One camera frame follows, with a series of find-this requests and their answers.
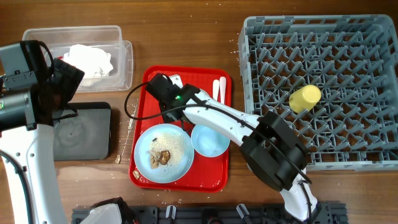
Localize white napkin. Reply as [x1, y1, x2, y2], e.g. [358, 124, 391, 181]
[62, 44, 114, 78]

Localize yellow cup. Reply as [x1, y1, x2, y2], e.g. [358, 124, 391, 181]
[289, 85, 322, 113]

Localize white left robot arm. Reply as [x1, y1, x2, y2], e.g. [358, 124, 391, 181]
[1, 40, 84, 223]

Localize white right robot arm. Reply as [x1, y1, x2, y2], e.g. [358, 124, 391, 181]
[142, 73, 320, 223]

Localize black waste tray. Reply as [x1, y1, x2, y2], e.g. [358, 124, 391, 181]
[53, 102, 111, 161]

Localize clear plastic waste bin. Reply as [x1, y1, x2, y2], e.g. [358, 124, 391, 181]
[22, 26, 134, 92]

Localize grey dishwasher rack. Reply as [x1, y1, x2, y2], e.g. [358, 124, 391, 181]
[238, 15, 397, 171]

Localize white plastic spoon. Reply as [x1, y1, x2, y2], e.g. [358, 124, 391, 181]
[212, 80, 220, 101]

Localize food scraps on plate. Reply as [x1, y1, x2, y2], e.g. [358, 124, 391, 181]
[148, 138, 171, 169]

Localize white plastic fork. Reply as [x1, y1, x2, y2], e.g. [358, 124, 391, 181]
[219, 77, 226, 104]

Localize light blue plate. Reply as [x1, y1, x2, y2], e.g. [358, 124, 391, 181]
[133, 124, 195, 184]

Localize light blue bowl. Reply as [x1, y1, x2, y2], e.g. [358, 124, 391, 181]
[191, 125, 230, 157]

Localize food crumb on table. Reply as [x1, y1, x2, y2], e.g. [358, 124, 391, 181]
[115, 154, 121, 164]

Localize red plastic tray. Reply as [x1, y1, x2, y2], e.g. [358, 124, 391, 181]
[128, 65, 233, 193]

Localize food crumb on tray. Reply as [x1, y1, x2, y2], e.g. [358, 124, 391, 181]
[132, 170, 141, 180]

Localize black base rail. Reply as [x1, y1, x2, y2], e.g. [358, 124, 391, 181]
[71, 202, 349, 224]

